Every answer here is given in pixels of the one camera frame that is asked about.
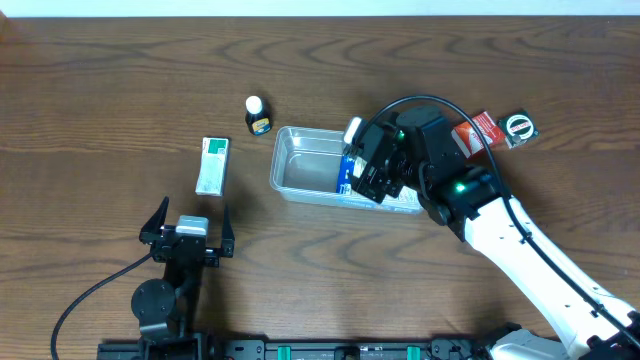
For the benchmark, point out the dark syrup bottle white cap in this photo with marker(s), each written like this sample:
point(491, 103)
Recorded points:
point(258, 118)

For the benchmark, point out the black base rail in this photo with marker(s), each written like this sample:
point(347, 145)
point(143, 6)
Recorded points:
point(201, 346)

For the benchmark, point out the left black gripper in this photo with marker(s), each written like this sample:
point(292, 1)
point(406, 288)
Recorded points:
point(187, 248)

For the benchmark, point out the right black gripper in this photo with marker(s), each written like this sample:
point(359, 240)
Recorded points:
point(371, 168)

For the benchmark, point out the clear plastic container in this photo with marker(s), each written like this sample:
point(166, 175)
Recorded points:
point(306, 168)

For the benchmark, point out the blue white medicine box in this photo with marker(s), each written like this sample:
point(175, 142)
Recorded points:
point(345, 175)

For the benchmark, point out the green white medicine box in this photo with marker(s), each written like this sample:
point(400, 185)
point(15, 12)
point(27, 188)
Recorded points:
point(213, 166)

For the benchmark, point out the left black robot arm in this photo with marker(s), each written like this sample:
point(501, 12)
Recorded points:
point(165, 308)

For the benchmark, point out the red white medicine box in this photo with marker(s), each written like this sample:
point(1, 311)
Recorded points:
point(468, 139)

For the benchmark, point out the dark green square box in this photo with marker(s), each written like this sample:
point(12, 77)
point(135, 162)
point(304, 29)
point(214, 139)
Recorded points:
point(518, 129)

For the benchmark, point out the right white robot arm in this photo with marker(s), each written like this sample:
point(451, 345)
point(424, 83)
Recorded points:
point(589, 321)

